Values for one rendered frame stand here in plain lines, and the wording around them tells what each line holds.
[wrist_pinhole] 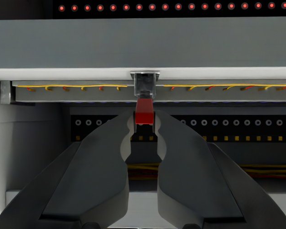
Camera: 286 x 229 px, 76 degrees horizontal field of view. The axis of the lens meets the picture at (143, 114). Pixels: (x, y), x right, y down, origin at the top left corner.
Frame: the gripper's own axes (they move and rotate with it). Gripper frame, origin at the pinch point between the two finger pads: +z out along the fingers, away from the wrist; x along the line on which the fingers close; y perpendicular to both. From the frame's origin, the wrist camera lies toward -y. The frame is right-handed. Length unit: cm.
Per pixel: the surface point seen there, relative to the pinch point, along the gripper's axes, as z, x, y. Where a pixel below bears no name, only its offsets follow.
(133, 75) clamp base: 6.0, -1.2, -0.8
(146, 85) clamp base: 7.7, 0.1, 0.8
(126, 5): 22.2, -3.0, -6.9
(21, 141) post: 9.5, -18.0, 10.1
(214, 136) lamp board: 17.5, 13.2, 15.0
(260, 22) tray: 6.9, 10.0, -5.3
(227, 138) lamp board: 17.4, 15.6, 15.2
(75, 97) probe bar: 8.7, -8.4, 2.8
